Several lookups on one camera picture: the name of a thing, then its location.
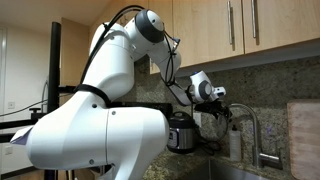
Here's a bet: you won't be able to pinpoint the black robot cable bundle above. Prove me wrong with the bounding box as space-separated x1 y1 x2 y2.
79 4 183 88

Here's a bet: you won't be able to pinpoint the black metal stand pole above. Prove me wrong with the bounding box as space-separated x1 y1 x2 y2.
0 21 78 180

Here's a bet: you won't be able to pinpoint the black cooker power cord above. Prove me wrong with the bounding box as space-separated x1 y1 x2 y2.
195 113 232 156

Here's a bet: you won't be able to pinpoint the metal cabinet bar handle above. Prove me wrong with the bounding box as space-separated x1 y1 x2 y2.
226 0 235 47
250 0 258 40

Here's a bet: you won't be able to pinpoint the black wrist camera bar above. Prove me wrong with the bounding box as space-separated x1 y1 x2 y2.
193 103 209 113

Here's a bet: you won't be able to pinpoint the white soap dispenser bottle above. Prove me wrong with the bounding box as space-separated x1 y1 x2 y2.
228 124 243 163

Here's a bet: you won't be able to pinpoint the black electric pressure cooker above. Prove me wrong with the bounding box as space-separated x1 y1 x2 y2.
166 110 198 155

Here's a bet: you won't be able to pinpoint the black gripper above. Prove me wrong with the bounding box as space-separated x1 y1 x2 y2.
202 99 234 122

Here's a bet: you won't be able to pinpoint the wooden butcher block cutting board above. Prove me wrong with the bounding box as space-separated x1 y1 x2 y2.
286 98 320 180

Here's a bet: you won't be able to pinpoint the thin grey hanging cable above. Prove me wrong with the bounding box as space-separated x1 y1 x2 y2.
0 79 50 118

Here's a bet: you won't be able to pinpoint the light wood upper cabinets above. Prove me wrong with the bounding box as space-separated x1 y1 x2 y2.
88 0 320 76

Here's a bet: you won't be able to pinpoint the brushed steel tap faucet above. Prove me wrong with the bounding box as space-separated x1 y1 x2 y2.
228 102 282 170

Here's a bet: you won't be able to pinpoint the stainless steel sink basin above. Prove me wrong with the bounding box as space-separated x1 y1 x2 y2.
176 157 272 180

